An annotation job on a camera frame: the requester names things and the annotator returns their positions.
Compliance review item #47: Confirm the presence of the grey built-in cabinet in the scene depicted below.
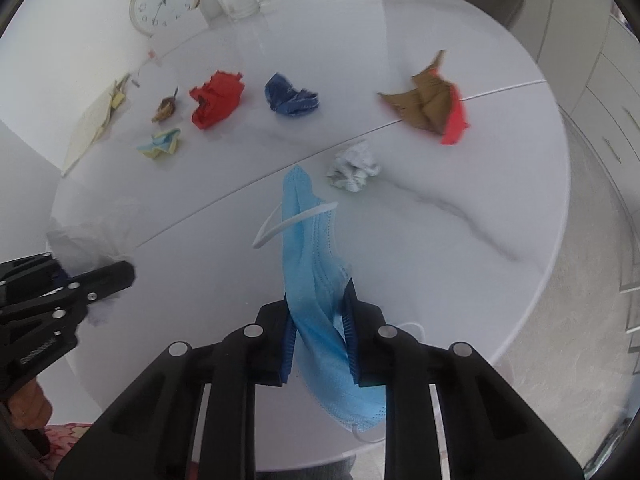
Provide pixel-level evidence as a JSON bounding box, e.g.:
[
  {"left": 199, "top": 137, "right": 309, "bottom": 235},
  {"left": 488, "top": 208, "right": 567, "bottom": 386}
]
[{"left": 525, "top": 0, "right": 640, "bottom": 341}]

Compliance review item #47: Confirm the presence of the small brown candy wrapper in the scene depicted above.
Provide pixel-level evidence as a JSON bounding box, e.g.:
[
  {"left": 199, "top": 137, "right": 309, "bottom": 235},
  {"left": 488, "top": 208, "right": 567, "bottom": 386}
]
[{"left": 151, "top": 87, "right": 181, "bottom": 124}]

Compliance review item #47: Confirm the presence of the white card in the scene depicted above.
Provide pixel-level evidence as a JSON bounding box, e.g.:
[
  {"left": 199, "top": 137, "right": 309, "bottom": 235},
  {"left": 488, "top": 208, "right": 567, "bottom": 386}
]
[{"left": 150, "top": 6, "right": 210, "bottom": 38}]

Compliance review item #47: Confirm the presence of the brown and red paper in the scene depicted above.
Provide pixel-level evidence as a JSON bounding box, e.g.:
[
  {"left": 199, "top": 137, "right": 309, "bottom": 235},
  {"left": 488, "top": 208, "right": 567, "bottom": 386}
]
[{"left": 377, "top": 50, "right": 472, "bottom": 146}]

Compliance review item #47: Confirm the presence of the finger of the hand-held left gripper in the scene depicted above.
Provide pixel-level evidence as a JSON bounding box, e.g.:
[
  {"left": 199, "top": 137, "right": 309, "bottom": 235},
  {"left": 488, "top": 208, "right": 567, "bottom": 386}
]
[
  {"left": 30, "top": 260, "right": 137, "bottom": 318},
  {"left": 0, "top": 252, "right": 63, "bottom": 292}
]

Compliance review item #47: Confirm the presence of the open paper notebook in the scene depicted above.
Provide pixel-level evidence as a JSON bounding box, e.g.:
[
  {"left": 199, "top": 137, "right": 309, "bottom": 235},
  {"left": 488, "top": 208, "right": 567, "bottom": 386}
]
[{"left": 61, "top": 74, "right": 132, "bottom": 177}]

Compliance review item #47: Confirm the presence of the yellow and blue wrapper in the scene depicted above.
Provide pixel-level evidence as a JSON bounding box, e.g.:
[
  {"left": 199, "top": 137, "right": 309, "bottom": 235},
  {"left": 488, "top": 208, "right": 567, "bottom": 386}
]
[{"left": 137, "top": 128, "right": 182, "bottom": 160}]

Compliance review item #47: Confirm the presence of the dark blue wrapper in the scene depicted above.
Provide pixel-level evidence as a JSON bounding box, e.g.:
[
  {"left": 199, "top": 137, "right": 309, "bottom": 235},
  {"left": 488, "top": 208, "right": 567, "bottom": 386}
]
[{"left": 264, "top": 72, "right": 320, "bottom": 118}]

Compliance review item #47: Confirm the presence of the person's left hand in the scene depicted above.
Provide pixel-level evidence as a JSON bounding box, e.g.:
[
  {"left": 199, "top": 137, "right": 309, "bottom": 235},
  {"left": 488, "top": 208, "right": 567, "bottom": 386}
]
[{"left": 9, "top": 377, "right": 54, "bottom": 430}]

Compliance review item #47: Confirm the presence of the red wrapper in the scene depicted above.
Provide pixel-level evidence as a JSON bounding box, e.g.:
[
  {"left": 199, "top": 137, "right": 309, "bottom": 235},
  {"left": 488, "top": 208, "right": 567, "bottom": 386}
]
[{"left": 189, "top": 71, "right": 246, "bottom": 131}]

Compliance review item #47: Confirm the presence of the blue face mask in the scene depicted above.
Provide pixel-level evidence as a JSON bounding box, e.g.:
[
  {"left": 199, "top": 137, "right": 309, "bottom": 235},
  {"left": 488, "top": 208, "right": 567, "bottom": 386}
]
[{"left": 252, "top": 164, "right": 388, "bottom": 443}]

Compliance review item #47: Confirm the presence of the round white wall clock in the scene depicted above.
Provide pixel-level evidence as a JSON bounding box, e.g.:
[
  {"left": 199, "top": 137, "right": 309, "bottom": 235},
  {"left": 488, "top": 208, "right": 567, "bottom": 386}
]
[{"left": 129, "top": 0, "right": 202, "bottom": 37}]

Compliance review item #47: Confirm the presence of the red patterned clothing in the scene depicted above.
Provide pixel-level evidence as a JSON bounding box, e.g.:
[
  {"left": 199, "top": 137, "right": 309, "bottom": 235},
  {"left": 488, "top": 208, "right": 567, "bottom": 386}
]
[{"left": 42, "top": 422, "right": 93, "bottom": 468}]

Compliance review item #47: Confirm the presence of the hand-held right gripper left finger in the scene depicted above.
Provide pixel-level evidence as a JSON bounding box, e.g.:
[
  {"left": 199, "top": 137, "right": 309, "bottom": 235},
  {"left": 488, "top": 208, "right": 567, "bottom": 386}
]
[{"left": 52, "top": 302, "right": 297, "bottom": 480}]

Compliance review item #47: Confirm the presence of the white tissue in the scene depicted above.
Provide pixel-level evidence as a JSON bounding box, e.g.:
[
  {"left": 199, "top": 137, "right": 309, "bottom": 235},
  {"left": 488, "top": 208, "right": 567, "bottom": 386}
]
[{"left": 46, "top": 199, "right": 151, "bottom": 328}]

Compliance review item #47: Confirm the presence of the grey and white paper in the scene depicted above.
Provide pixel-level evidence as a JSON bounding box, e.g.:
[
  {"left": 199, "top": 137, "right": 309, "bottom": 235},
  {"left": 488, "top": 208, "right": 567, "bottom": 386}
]
[{"left": 326, "top": 140, "right": 382, "bottom": 193}]

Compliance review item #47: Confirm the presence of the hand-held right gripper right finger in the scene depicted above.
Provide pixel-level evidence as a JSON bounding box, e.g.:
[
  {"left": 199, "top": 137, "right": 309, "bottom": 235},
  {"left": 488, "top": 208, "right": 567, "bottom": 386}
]
[{"left": 340, "top": 280, "right": 586, "bottom": 480}]

